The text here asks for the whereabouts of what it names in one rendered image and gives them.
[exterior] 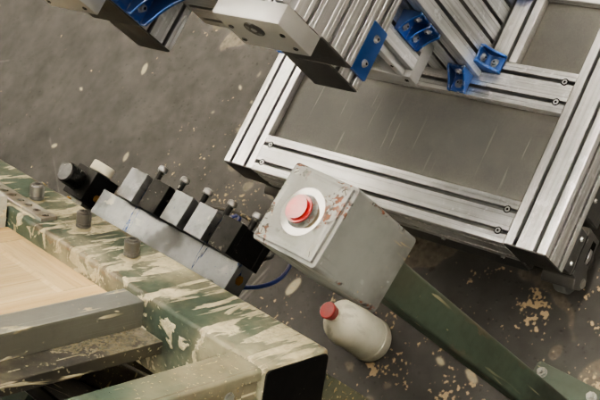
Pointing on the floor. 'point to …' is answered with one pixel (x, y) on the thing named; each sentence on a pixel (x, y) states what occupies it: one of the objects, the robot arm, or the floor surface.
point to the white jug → (355, 329)
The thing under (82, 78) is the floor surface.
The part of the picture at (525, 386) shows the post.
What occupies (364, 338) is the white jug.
